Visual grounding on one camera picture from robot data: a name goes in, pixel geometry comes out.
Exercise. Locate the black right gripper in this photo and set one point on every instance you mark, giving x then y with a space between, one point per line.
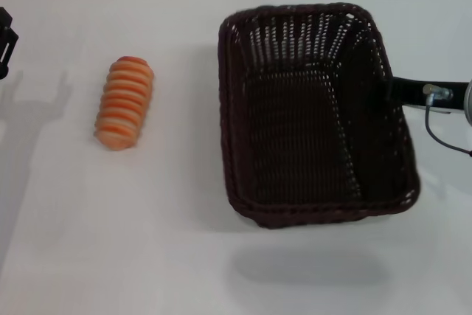
409 91

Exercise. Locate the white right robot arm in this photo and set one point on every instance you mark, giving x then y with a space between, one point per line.
469 103

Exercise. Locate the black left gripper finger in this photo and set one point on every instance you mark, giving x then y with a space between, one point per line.
5 34

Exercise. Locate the dark brown woven basket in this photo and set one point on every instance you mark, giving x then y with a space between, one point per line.
295 134

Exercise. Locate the orange striped bread loaf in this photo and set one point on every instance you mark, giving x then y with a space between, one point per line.
125 104

